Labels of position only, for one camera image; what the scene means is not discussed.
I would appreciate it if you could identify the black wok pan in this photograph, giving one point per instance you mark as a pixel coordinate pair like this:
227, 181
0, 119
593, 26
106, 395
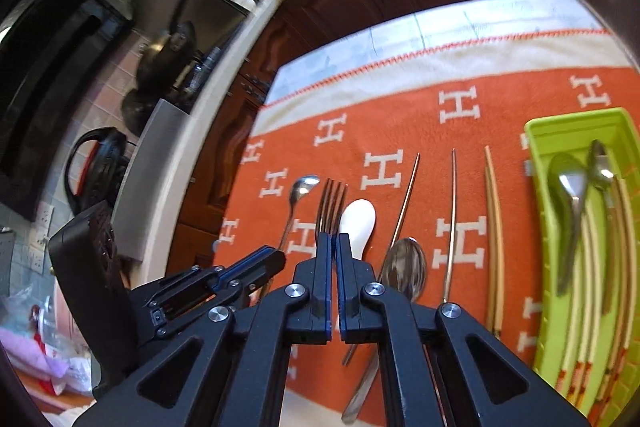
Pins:
166, 56

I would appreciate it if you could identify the bamboo chopstick red striped end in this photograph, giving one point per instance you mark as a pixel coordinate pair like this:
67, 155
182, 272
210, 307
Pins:
584, 319

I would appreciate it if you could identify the steel chopstick ridged end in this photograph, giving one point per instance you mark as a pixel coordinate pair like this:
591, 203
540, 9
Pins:
453, 228

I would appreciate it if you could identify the white ceramic soup spoon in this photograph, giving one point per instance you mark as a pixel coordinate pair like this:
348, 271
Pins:
358, 222

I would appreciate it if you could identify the steel fork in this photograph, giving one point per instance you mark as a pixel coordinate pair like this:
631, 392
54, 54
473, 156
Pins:
331, 207

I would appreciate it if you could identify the black electric kettle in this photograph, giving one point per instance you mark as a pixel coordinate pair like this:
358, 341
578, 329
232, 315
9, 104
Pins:
104, 169

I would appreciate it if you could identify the small steel teaspoon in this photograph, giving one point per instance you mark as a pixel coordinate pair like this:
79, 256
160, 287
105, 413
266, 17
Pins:
601, 176

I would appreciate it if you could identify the orange H-pattern cloth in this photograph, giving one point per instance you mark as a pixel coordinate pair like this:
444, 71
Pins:
364, 126

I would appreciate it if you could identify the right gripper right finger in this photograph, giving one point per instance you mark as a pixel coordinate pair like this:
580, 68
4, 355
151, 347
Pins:
440, 366

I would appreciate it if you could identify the large steel serving spoon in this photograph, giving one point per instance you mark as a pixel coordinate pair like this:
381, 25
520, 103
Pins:
568, 187

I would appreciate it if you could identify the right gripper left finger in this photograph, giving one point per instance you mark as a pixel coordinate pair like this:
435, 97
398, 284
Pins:
228, 368

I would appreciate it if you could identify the steel tablespoon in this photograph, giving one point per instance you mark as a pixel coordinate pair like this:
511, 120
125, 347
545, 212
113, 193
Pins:
406, 272

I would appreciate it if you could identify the lime green utensil tray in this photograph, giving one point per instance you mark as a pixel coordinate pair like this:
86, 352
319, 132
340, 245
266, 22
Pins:
573, 134

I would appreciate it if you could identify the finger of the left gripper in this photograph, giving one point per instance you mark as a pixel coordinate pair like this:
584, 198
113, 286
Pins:
166, 307

